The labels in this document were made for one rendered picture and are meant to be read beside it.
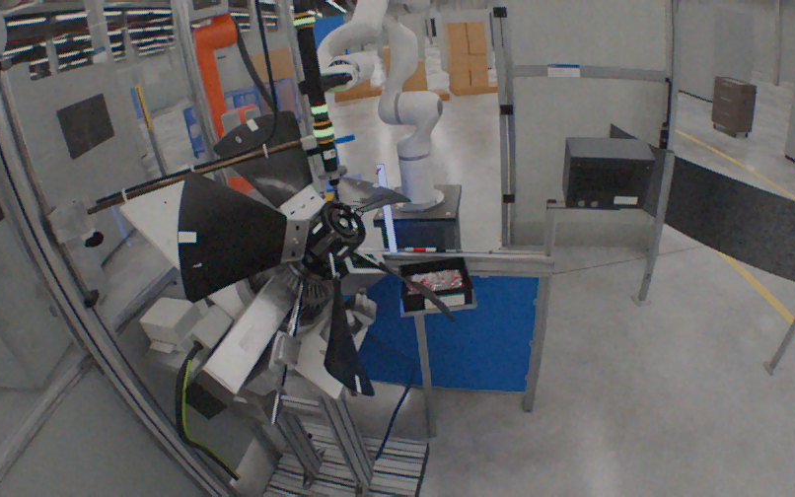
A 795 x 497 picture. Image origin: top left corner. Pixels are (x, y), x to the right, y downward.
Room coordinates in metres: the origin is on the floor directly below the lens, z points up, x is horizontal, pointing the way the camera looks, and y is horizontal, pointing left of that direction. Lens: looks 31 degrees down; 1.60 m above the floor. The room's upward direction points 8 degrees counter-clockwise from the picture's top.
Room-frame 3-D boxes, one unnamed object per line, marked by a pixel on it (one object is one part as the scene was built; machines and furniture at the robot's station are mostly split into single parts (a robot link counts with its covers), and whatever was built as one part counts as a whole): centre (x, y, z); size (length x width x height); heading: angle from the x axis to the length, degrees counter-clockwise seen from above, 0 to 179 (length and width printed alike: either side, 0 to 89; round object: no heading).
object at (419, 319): (1.02, -0.04, 0.40); 0.03 x 0.03 x 0.80; 87
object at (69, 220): (0.70, 0.72, 1.39); 0.10 x 0.07 x 0.09; 107
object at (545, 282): (1.06, -0.49, 0.39); 0.04 x 0.04 x 0.78; 72
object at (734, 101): (4.76, -5.74, 0.45); 0.68 x 0.47 x 0.90; 2
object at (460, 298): (1.02, -0.10, 0.85); 0.22 x 0.17 x 0.07; 88
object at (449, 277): (1.02, -0.10, 0.83); 0.19 x 0.14 x 0.04; 88
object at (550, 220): (1.06, -0.49, 0.96); 0.03 x 0.03 x 0.20; 72
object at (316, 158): (0.88, 0.13, 1.35); 0.09 x 0.07 x 0.10; 107
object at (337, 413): (0.79, 0.26, 0.46); 0.09 x 0.05 x 0.91; 162
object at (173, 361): (0.94, 0.68, 0.85); 0.36 x 0.24 x 0.03; 162
